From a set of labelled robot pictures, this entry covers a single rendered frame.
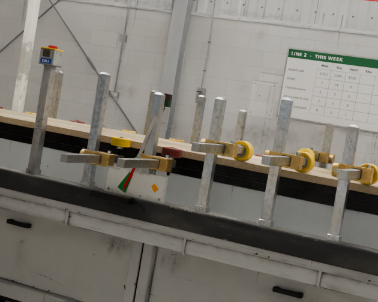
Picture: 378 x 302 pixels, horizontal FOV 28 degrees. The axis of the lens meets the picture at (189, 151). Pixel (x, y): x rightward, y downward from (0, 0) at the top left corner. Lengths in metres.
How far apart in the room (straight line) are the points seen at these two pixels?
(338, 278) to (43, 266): 1.38
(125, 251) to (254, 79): 7.25
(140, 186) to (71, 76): 8.68
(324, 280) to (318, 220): 0.28
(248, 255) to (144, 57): 8.35
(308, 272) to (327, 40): 7.55
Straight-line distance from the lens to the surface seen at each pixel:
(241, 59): 10.39
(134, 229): 2.94
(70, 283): 3.38
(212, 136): 2.78
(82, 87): 11.40
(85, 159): 2.87
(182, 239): 2.86
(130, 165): 2.64
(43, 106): 3.12
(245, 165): 2.95
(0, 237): 3.56
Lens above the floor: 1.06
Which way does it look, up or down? 3 degrees down
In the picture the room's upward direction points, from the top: 10 degrees clockwise
